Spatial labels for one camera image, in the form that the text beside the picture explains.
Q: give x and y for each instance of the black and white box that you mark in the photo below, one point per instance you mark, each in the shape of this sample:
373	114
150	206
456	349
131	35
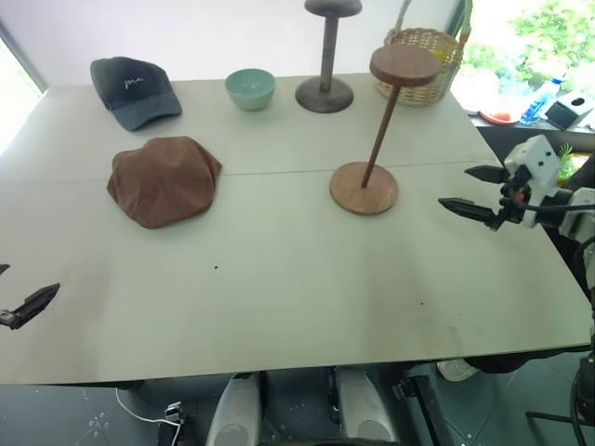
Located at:
568	108

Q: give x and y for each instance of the woven wicker basket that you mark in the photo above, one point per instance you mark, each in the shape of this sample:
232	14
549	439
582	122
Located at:
418	90

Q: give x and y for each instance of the silver left robot leg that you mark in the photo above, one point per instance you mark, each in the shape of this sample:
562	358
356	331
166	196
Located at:
237	411

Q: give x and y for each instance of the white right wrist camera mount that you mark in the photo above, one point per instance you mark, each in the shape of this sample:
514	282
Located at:
534	158

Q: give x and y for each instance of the dark wooden hat stand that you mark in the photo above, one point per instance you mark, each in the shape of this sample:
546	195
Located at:
326	60

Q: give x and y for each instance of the red plate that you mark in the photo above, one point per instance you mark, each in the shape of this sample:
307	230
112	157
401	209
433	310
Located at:
498	116

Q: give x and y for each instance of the brown wooden hat stand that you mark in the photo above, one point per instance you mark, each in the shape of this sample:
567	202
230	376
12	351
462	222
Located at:
365	190

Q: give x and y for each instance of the brown fabric hat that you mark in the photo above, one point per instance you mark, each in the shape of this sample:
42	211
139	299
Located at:
162	186

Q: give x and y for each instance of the clear blue-label water bottle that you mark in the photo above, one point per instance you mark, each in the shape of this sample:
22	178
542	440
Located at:
540	100

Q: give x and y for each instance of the silver right robot leg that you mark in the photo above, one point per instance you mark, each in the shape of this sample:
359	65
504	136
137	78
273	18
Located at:
365	409

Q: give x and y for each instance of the white shoe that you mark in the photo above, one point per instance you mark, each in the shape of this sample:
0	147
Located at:
458	370

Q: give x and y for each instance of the small green plant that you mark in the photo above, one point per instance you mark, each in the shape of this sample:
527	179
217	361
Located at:
564	160

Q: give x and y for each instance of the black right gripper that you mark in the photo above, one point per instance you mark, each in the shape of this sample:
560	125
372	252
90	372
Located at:
511	195

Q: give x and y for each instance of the pale green bowl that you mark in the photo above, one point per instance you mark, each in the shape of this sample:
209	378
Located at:
249	90

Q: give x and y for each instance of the silver robot leg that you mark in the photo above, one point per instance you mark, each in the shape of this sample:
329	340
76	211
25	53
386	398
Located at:
365	409
237	411

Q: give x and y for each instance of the yellow item in basket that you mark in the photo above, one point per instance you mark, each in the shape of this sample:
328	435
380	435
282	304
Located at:
439	55

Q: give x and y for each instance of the dark grey baseball cap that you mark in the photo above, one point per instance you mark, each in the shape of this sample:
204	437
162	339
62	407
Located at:
132	88

